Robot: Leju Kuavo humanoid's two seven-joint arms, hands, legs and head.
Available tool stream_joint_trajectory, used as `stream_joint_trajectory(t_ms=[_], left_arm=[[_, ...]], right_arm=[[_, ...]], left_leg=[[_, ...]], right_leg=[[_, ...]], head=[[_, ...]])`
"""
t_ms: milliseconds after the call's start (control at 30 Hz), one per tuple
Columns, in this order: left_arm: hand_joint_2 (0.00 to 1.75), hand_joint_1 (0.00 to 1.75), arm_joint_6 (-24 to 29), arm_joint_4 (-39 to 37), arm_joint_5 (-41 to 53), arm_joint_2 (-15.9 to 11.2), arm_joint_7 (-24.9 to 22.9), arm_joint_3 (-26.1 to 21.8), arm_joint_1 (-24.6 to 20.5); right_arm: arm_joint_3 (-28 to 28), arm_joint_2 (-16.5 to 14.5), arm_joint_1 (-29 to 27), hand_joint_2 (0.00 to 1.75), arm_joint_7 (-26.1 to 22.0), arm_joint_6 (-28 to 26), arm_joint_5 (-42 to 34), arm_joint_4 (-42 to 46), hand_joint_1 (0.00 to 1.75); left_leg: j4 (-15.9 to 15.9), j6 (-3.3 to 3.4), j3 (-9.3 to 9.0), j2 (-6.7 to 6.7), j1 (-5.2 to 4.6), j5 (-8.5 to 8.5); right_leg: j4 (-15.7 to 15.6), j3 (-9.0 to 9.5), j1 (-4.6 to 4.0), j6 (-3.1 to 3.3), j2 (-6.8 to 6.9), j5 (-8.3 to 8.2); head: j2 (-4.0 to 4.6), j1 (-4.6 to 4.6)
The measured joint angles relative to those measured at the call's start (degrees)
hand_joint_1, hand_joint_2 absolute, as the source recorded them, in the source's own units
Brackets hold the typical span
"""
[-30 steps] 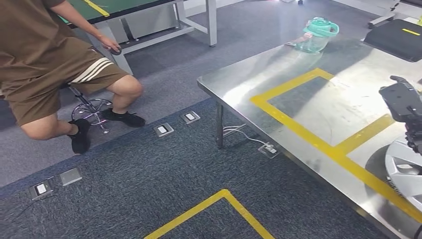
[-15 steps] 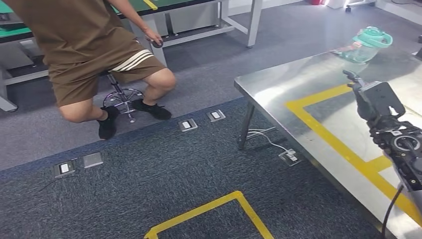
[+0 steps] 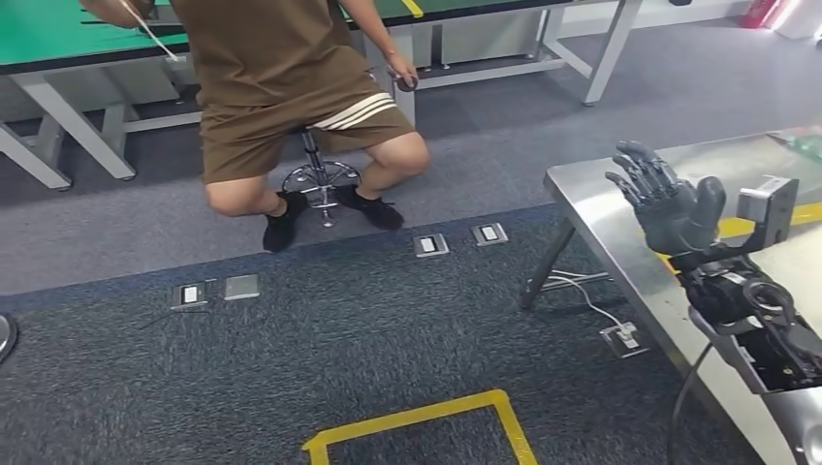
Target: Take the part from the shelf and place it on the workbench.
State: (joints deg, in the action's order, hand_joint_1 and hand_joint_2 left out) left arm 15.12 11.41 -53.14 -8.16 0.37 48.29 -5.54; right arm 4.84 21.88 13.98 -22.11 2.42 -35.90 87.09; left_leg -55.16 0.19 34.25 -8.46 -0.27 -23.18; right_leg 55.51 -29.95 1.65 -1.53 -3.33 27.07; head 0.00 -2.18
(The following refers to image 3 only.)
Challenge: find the steel workbench table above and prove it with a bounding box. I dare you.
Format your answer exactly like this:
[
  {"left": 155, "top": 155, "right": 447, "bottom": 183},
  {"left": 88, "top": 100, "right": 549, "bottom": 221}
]
[{"left": 520, "top": 125, "right": 822, "bottom": 465}]

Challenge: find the green top white workbench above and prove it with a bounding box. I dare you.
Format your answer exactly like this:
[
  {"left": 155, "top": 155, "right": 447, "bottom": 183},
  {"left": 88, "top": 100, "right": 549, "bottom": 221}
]
[
  {"left": 340, "top": 0, "right": 644, "bottom": 126},
  {"left": 0, "top": 0, "right": 204, "bottom": 192}
]

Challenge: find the steel floor outlet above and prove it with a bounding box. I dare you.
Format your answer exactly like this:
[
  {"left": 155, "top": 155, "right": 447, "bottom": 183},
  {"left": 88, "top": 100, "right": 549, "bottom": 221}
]
[
  {"left": 414, "top": 233, "right": 451, "bottom": 260},
  {"left": 600, "top": 323, "right": 649, "bottom": 359},
  {"left": 170, "top": 282, "right": 210, "bottom": 313},
  {"left": 471, "top": 222, "right": 510, "bottom": 248}
]

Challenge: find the chrome base stool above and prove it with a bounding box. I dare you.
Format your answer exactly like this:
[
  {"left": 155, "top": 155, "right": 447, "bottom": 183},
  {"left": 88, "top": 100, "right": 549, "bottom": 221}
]
[{"left": 281, "top": 128, "right": 363, "bottom": 229}]

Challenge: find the steel floor cover plate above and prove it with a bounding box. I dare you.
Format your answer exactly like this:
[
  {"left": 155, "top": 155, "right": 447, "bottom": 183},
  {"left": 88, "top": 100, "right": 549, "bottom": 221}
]
[{"left": 223, "top": 273, "right": 262, "bottom": 301}]

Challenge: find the yellow floor tape square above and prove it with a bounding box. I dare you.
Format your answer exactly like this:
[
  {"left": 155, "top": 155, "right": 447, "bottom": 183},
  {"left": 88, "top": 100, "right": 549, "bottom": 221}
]
[{"left": 301, "top": 389, "right": 539, "bottom": 465}]

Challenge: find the person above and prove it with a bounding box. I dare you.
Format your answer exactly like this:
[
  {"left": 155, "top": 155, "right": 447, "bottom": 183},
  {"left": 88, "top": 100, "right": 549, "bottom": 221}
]
[{"left": 79, "top": 0, "right": 431, "bottom": 254}]

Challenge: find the white floor cable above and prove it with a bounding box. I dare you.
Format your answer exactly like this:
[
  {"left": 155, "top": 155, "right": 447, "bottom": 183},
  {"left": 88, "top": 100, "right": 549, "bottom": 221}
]
[{"left": 549, "top": 269, "right": 637, "bottom": 341}]

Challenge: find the yellow tape frame on bench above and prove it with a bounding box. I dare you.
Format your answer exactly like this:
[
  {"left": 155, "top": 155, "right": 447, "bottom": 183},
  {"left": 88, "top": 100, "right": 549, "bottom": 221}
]
[{"left": 654, "top": 201, "right": 822, "bottom": 277}]

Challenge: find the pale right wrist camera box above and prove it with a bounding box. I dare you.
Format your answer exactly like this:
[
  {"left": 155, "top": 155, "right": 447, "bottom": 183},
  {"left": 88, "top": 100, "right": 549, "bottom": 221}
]
[{"left": 737, "top": 176, "right": 801, "bottom": 248}]

